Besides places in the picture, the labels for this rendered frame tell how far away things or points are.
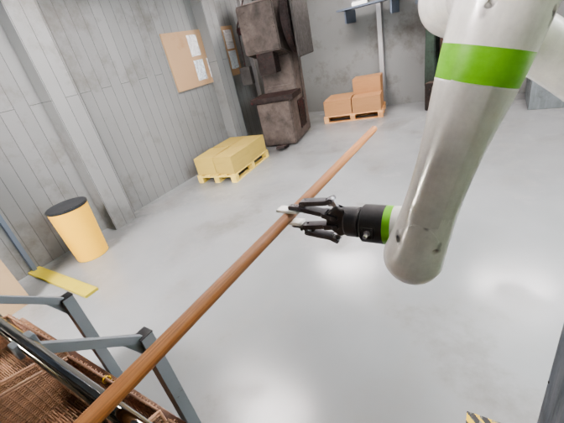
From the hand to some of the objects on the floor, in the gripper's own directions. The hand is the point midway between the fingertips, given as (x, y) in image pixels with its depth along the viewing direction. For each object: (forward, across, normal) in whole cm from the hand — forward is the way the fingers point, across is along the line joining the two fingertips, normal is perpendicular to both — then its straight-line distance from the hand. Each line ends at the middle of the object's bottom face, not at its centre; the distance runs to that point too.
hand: (290, 215), depth 90 cm
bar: (+29, +120, -43) cm, 130 cm away
